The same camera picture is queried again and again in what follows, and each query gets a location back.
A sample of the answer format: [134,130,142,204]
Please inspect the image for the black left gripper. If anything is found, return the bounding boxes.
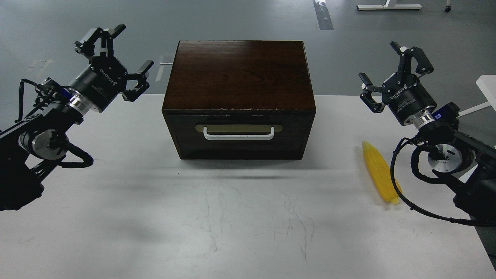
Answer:
[68,24,154,112]

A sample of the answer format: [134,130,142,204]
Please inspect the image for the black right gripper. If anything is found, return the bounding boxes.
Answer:
[358,41,438,126]

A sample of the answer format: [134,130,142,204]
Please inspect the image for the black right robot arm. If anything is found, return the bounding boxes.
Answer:
[358,41,496,227]

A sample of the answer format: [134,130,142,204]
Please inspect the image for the yellow corn cob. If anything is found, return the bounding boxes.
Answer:
[361,141,400,205]

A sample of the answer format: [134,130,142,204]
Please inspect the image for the wooden drawer with white handle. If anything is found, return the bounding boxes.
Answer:
[165,114,315,160]

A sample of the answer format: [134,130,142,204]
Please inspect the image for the dark wooden drawer cabinet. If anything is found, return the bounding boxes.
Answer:
[162,40,317,160]

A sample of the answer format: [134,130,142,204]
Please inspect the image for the white table leg base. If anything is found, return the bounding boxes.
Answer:
[356,0,423,11]

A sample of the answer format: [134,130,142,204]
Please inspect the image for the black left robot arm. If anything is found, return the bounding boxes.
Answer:
[0,24,153,211]

